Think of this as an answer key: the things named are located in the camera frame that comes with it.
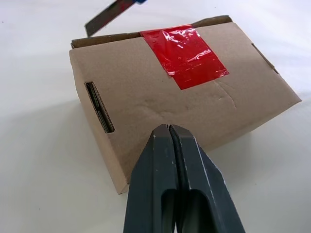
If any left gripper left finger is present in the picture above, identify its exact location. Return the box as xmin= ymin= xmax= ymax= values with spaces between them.
xmin=122 ymin=124 xmax=181 ymax=233

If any brown cardboard box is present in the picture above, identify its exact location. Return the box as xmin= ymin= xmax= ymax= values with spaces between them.
xmin=69 ymin=15 xmax=303 ymax=196

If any red tape strip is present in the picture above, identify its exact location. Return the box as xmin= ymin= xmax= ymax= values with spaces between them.
xmin=139 ymin=24 xmax=230 ymax=91

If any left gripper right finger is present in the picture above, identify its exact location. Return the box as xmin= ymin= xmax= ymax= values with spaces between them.
xmin=170 ymin=125 xmax=246 ymax=233

